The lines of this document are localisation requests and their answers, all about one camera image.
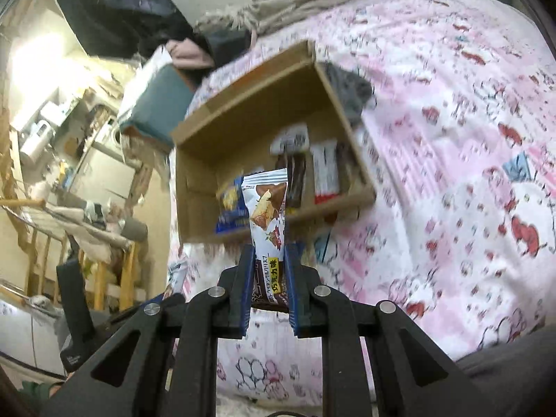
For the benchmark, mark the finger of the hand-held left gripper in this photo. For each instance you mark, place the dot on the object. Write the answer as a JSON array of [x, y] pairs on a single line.
[[173, 300]]

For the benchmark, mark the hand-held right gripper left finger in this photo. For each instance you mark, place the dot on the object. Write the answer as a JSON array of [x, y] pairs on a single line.
[[247, 289]]

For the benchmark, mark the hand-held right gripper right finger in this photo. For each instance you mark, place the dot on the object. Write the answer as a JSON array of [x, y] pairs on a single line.
[[296, 295]]

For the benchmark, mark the white blue snack packet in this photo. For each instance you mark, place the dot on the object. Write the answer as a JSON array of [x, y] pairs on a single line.
[[178, 273]]

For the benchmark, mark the blue triangular snack packet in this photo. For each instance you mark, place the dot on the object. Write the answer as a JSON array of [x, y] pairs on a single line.
[[230, 215]]

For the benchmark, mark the brown white snack packet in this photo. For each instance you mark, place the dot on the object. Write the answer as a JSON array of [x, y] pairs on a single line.
[[265, 208]]

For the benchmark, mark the dark brown snack bar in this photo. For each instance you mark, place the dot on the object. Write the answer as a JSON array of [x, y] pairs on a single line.
[[295, 182]]

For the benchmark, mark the red white snack bar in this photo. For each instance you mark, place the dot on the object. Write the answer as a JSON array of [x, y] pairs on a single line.
[[325, 169]]

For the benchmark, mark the small white snack packet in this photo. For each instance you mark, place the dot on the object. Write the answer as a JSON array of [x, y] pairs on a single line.
[[291, 139]]

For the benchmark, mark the cardboard box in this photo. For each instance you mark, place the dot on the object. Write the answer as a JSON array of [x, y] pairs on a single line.
[[260, 108]]

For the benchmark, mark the person's left forearm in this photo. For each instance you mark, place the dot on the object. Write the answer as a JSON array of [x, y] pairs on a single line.
[[39, 388]]

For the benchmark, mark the yellow wooden rack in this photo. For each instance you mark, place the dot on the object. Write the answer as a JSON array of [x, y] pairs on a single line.
[[126, 269]]

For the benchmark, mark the white hanging cloth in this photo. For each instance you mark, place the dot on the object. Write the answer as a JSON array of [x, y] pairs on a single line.
[[87, 226]]

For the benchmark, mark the grey trash bin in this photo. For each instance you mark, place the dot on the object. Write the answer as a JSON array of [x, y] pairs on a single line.
[[134, 229]]

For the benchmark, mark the white kitchen cabinet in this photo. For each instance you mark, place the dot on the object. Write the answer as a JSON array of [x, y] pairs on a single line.
[[108, 178]]

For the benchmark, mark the white water heater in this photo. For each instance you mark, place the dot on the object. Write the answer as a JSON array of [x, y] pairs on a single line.
[[37, 139]]

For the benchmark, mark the white washing machine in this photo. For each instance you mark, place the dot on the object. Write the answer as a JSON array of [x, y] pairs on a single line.
[[115, 137]]

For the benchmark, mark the pink printed bedsheet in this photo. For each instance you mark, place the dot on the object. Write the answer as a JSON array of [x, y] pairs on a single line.
[[456, 182]]

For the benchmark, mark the grey cloth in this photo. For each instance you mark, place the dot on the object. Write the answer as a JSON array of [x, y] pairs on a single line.
[[352, 91]]

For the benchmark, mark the white cloth cover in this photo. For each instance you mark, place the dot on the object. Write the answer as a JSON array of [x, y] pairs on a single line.
[[143, 78]]

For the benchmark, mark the person's grey trousers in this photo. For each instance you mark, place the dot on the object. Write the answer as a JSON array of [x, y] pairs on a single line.
[[512, 369]]

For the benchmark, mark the pink cloth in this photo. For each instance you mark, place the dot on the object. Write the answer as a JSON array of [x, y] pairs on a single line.
[[189, 54]]

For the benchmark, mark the dark cloth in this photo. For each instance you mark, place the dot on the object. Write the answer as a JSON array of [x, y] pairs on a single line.
[[228, 47]]

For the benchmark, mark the rumpled grey duvet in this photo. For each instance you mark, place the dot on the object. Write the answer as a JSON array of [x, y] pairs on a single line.
[[304, 4]]

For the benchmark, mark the black hanging garment bag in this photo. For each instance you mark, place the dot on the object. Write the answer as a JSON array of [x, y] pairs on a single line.
[[117, 13]]

